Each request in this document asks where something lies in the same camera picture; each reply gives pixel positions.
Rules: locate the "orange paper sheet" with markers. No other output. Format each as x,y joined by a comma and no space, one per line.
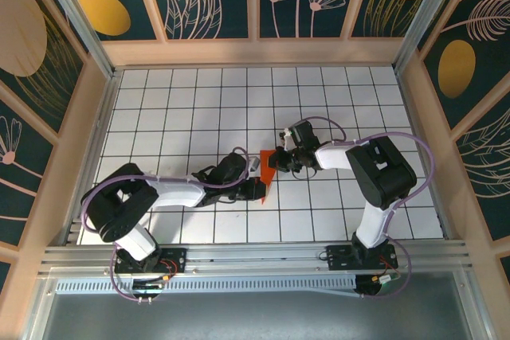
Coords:
266,169

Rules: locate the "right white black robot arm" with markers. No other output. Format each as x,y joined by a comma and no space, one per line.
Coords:
332,157

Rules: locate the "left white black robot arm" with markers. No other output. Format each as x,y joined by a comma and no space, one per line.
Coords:
175,194

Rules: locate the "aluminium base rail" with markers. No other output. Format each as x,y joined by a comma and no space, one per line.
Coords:
259,256

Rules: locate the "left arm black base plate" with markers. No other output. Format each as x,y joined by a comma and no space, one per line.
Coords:
179,254

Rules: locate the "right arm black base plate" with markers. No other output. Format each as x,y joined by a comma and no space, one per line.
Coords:
336,260

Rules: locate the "aluminium side rail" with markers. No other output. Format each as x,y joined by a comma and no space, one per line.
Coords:
95,149
415,117

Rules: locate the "aluminium frame post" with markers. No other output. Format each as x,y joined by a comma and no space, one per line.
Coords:
76,17
427,17

